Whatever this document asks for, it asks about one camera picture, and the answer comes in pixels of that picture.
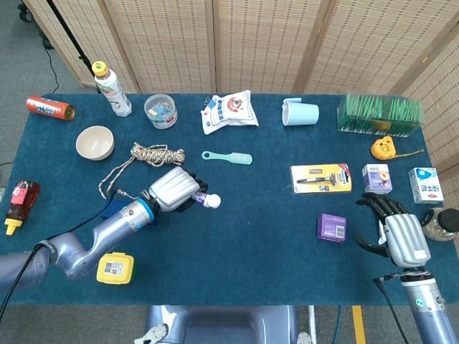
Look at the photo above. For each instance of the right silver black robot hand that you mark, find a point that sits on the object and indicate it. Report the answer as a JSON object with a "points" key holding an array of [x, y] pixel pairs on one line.
{"points": [[405, 236]]}

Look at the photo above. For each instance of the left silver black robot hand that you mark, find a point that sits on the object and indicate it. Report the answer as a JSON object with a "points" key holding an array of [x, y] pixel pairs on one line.
{"points": [[174, 188]]}

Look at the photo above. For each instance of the purple toothpaste tube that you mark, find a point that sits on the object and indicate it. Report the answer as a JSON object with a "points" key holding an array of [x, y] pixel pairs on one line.
{"points": [[201, 199]]}

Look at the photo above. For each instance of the white toothpaste cap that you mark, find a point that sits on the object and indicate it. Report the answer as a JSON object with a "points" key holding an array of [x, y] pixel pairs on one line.
{"points": [[214, 201]]}

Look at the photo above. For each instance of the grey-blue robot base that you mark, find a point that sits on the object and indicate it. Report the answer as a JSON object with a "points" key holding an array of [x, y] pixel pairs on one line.
{"points": [[222, 322]]}

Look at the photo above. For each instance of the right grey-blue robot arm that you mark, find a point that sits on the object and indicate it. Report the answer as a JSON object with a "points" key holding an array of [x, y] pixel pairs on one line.
{"points": [[428, 308]]}

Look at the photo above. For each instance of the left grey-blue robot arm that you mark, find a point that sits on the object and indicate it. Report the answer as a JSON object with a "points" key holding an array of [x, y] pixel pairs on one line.
{"points": [[107, 233]]}

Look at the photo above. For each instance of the drink bottle yellow cap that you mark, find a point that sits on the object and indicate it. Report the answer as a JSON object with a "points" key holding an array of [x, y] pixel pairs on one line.
{"points": [[114, 93]]}

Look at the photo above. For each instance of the glass jar black lid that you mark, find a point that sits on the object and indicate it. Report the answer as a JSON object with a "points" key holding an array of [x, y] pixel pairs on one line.
{"points": [[446, 220]]}

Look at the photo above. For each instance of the white blue milk carton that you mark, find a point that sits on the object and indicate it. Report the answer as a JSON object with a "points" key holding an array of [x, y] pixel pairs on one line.
{"points": [[426, 186]]}

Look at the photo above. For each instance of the purple white juice carton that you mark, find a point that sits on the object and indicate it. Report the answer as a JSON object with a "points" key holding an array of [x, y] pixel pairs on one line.
{"points": [[376, 179]]}

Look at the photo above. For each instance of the dark blue long box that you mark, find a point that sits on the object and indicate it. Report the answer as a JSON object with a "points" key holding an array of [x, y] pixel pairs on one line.
{"points": [[113, 209]]}

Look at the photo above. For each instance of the mint green brush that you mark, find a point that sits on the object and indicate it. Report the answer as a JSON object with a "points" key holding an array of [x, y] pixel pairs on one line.
{"points": [[240, 157]]}

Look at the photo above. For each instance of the purple cardboard box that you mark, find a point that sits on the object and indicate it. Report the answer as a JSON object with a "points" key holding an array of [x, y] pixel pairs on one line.
{"points": [[331, 228]]}

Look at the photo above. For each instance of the clear jar of clips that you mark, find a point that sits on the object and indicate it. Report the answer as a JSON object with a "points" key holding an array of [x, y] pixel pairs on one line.
{"points": [[161, 112]]}

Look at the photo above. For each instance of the beige bowl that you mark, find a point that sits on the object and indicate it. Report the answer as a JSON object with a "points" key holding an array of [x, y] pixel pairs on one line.
{"points": [[95, 143]]}

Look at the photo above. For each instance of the yellow tape measure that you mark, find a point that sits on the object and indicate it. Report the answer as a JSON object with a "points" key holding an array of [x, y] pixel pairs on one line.
{"points": [[383, 147]]}

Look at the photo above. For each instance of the blue binder clip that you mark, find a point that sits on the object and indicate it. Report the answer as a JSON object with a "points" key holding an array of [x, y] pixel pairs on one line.
{"points": [[211, 104]]}

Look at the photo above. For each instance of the white snack bag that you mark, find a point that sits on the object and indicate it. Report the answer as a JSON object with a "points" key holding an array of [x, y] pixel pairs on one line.
{"points": [[229, 113]]}

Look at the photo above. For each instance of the yellow lidded green container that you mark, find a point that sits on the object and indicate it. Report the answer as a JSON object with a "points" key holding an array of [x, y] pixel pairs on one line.
{"points": [[114, 268]]}

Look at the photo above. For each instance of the razor in yellow blister pack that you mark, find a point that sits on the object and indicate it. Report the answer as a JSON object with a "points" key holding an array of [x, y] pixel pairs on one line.
{"points": [[321, 178]]}

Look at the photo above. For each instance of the blue table cloth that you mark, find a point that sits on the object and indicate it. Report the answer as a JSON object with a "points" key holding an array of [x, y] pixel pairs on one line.
{"points": [[251, 258]]}

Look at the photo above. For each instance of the clear box green packets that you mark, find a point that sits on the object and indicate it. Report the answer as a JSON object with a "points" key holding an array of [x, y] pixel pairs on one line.
{"points": [[380, 114]]}

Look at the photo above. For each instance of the white table leg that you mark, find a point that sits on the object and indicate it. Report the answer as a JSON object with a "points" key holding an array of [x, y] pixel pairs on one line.
{"points": [[312, 324]]}

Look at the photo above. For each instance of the light blue mug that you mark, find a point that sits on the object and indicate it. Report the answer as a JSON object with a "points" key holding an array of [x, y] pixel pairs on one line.
{"points": [[303, 114]]}

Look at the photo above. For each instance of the orange red drink can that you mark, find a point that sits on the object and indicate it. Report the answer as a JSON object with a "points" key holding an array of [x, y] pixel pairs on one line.
{"points": [[48, 107]]}

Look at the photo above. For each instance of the amber syrup bottle red label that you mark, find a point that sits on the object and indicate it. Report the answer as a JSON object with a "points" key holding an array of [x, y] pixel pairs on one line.
{"points": [[21, 200]]}

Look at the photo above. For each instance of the bamboo folding screen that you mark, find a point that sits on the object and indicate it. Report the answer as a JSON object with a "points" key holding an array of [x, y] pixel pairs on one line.
{"points": [[265, 43]]}

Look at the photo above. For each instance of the black tripod stand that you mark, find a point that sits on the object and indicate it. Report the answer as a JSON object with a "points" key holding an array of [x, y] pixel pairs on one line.
{"points": [[71, 39]]}

